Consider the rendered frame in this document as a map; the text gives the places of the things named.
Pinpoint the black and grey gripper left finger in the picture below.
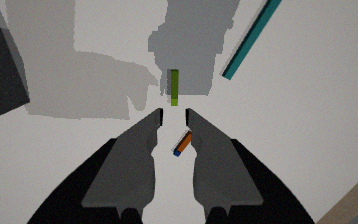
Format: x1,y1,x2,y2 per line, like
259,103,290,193
27,108,163,224

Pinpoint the olive green rod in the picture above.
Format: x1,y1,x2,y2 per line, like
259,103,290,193
171,70,179,106

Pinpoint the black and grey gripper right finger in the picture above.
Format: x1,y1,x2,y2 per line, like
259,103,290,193
185,108,315,224

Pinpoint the orange-brown rod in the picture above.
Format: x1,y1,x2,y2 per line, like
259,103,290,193
177,131,192,152

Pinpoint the turquoise rod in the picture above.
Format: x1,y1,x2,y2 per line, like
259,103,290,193
222,0,282,80

